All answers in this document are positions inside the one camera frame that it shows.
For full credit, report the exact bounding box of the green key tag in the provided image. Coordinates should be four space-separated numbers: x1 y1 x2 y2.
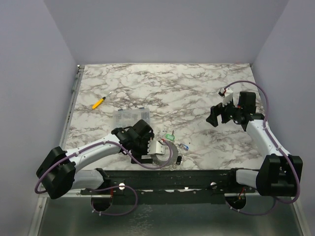
165 130 175 142

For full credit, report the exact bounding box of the large metal key ring disc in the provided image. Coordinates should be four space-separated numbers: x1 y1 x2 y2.
150 140 179 168

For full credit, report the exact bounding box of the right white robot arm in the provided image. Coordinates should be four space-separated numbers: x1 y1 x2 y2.
206 89 303 197

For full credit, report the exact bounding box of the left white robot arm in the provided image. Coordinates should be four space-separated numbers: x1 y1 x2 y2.
36 119 155 199

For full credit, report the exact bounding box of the clear plastic parts box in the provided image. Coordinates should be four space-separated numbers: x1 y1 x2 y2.
113 108 150 128

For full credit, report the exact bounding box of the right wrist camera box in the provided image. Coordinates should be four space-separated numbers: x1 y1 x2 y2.
219 88 233 107

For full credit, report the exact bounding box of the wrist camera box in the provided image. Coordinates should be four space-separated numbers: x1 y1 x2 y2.
219 88 233 107
147 140 165 155

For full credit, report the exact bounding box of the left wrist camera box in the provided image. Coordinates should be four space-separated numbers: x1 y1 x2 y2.
147 140 165 155

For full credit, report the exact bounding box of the yellow handled screwdriver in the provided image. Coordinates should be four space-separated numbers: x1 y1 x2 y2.
92 92 112 110

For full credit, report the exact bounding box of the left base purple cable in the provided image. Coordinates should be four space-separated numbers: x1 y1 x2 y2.
86 185 138 217

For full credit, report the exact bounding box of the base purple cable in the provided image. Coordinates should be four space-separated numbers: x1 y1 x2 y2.
228 194 279 216
86 185 138 217

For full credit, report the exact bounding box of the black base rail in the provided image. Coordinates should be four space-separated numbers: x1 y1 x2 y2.
81 168 259 205

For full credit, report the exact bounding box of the aluminium frame rail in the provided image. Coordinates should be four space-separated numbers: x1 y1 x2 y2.
28 65 85 236

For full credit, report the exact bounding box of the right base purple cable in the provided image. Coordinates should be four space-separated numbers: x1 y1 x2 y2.
228 194 279 216

